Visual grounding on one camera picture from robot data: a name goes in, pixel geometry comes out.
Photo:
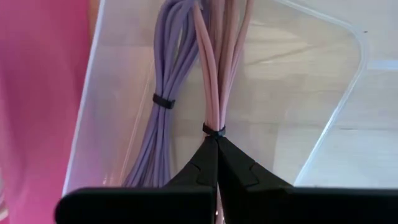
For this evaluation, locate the clear plastic bin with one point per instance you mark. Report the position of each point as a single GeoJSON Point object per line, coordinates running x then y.
{"type": "Point", "coordinates": [280, 93]}

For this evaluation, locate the pink plastic bin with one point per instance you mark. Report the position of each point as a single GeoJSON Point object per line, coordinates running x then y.
{"type": "Point", "coordinates": [37, 93]}

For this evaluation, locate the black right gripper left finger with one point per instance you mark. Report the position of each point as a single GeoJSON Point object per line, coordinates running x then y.
{"type": "Point", "coordinates": [186, 202]}

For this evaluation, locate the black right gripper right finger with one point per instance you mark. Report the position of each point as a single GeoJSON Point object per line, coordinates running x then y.
{"type": "Point", "coordinates": [264, 202]}

